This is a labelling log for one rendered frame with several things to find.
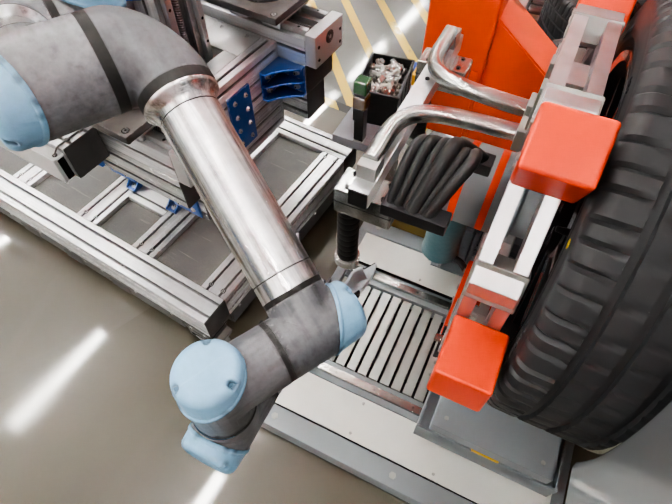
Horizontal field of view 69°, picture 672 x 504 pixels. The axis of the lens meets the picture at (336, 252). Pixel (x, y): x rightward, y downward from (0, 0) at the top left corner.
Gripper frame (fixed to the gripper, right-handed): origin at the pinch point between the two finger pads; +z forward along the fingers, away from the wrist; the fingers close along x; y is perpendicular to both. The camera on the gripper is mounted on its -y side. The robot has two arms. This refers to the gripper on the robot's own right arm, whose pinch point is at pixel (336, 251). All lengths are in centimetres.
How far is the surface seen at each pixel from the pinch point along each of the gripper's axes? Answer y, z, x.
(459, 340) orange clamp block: 5.4, -9.0, -22.1
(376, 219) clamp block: 8.7, 2.2, -5.4
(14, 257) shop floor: -83, -1, 129
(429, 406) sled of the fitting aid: -68, 9, -24
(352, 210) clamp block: 8.7, 2.2, -1.6
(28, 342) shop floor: -83, -23, 100
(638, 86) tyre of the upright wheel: 32.0, 12.1, -28.9
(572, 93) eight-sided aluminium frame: 29.0, 12.7, -23.3
